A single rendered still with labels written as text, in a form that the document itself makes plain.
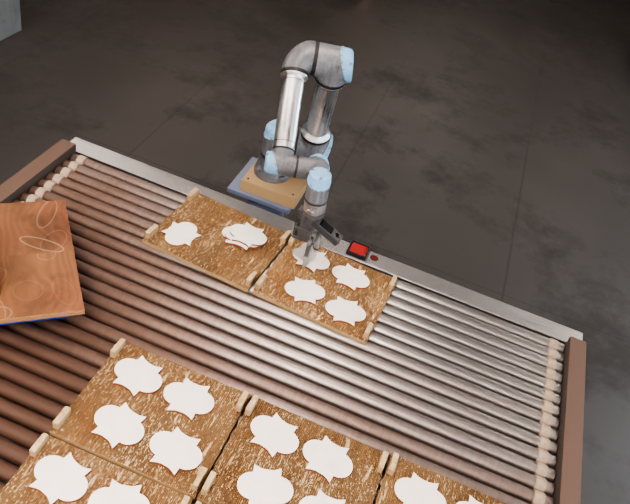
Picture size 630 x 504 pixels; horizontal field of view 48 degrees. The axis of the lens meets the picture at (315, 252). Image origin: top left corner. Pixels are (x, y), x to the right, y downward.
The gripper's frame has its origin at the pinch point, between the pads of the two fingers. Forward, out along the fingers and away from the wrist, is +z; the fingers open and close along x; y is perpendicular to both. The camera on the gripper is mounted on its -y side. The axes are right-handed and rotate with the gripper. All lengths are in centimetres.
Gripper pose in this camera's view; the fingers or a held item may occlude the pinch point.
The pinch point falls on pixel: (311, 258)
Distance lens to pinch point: 247.8
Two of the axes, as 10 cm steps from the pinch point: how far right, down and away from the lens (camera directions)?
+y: -9.1, -3.5, 2.1
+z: -1.4, 7.7, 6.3
